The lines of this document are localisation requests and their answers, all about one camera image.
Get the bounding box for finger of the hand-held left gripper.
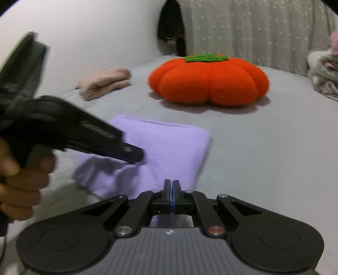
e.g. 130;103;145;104
100;143;145;163

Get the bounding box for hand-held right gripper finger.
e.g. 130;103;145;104
173;180;260;238
79;179;173;238

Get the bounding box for purple pants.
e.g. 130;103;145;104
73;114;212;199

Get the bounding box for person's left hand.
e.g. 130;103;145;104
0;139;56;221

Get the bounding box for folded beige cloth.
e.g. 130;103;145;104
78;68;132;101

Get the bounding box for orange pumpkin cushion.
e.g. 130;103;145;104
148;53;270;107

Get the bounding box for black hanging garment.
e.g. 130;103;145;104
157;0;187;56

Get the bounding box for grey star-print curtain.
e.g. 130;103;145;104
180;0;338;77

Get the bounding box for purple pillow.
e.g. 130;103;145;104
330;29;338;53

